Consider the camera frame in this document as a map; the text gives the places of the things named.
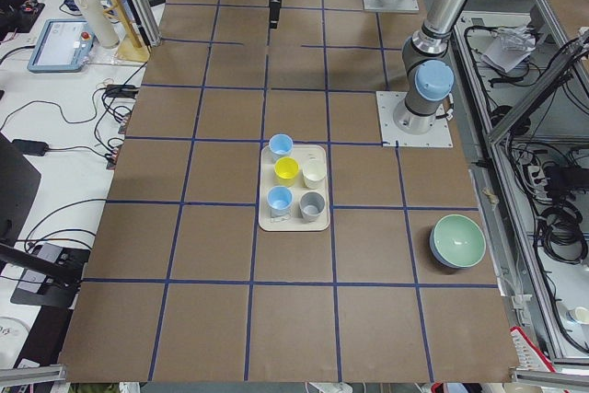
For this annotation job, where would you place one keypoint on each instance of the light blue cup far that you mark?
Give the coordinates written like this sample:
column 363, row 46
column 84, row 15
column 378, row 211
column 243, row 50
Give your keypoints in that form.
column 280, row 145

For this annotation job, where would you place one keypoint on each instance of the light blue cup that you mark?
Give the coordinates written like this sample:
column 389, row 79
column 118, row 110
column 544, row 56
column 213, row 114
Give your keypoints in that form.
column 279, row 199
column 280, row 145

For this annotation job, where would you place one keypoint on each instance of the yellow plastic cup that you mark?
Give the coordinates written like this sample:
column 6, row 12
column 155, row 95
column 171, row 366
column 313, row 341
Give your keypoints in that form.
column 286, row 170

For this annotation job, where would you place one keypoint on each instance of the pale green white cup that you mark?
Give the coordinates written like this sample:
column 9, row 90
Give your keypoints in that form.
column 314, row 173

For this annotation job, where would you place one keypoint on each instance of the light blue cup near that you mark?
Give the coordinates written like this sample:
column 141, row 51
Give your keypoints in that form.
column 279, row 199

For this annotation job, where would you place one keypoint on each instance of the grey plastic cup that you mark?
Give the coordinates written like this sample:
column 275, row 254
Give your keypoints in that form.
column 312, row 205

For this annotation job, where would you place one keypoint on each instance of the wooden mug tree stand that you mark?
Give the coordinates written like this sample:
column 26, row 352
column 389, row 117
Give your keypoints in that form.
column 131, row 48

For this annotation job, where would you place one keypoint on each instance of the beige water bottle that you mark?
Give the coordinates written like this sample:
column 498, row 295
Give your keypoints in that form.
column 93, row 13

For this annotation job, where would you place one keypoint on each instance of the blue teach pendant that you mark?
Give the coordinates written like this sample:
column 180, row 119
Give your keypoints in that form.
column 62, row 47

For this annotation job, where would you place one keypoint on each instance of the cream plastic tray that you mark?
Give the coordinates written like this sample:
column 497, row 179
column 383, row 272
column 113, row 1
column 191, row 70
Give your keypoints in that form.
column 294, row 220

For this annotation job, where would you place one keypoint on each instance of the black power adapter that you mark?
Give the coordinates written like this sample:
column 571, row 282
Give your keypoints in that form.
column 31, row 147

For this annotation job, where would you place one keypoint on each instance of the green blue bowl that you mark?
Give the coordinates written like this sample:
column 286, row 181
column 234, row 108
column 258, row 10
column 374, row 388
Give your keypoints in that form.
column 457, row 242

